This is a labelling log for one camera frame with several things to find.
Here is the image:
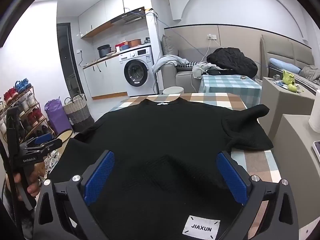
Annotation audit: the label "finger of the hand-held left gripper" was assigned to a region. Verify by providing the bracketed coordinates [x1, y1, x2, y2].
[26, 138, 63, 155]
[25, 133, 55, 147]

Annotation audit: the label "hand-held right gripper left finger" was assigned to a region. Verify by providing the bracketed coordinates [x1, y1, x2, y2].
[33, 150, 116, 240]

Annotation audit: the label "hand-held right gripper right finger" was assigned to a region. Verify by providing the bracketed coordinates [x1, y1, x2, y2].
[216, 151, 300, 240]

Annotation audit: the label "black knit sweater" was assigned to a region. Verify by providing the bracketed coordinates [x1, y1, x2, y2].
[46, 97, 274, 240]

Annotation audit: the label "person's left forearm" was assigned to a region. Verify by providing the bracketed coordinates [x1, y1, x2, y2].
[0, 180, 34, 240]

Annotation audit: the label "person's left hand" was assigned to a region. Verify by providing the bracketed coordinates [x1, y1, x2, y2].
[12, 174, 42, 197]

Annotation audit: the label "purple plastic bag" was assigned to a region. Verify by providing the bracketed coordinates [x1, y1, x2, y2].
[44, 99, 73, 135]

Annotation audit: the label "brown checked tablecloth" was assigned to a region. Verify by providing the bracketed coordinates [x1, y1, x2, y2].
[107, 92, 284, 240]

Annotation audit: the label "woven laundry basket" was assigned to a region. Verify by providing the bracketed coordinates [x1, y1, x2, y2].
[62, 94, 95, 132]

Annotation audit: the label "wooden shoe rack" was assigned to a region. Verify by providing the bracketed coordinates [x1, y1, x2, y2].
[0, 85, 54, 143]

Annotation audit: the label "dark door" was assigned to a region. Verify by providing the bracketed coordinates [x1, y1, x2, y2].
[57, 23, 85, 100]

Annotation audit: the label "white kitchen base cabinet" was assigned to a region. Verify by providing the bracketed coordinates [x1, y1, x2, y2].
[82, 54, 128, 100]

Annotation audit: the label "blue checked tablecloth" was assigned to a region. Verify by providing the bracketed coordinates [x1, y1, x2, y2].
[199, 74, 262, 108]

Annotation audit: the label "black cooking pot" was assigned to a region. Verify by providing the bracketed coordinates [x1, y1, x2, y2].
[97, 44, 112, 57]

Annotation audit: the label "paper towel roll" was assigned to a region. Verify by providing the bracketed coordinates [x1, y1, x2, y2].
[308, 89, 320, 133]

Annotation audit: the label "white round stool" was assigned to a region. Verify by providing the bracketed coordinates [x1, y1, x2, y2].
[163, 86, 185, 95]

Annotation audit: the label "black pouch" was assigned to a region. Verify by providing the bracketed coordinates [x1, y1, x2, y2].
[207, 69, 238, 76]

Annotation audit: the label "white washing machine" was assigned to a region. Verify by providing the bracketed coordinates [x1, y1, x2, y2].
[119, 46, 157, 97]

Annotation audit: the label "grey sofa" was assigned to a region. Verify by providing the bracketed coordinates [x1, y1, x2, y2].
[160, 60, 208, 94]

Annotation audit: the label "white garment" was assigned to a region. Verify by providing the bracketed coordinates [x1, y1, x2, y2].
[192, 61, 218, 78]

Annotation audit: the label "green plush toy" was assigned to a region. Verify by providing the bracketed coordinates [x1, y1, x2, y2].
[282, 70, 299, 92]

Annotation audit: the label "black quilted jacket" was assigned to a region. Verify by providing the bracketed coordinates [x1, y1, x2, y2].
[207, 47, 258, 78]

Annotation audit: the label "houndstooth cushion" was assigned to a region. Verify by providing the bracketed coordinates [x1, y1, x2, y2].
[176, 61, 199, 69]

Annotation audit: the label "blue pillow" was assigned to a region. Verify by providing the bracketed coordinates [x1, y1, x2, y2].
[269, 58, 302, 75]

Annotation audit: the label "grey blanket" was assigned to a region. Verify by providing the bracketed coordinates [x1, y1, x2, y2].
[299, 65, 320, 83]

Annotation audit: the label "light grey garment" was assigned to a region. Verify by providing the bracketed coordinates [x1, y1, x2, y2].
[152, 54, 189, 74]

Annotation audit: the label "beige bed headboard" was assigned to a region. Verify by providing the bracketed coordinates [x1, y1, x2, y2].
[260, 34, 315, 80]

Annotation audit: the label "grey cushion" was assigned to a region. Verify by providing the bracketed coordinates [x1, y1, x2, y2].
[162, 35, 178, 57]

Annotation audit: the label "range hood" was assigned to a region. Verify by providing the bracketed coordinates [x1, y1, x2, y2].
[111, 7, 147, 25]

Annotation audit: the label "white wall cabinets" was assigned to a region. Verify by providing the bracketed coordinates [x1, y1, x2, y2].
[78, 0, 142, 38]

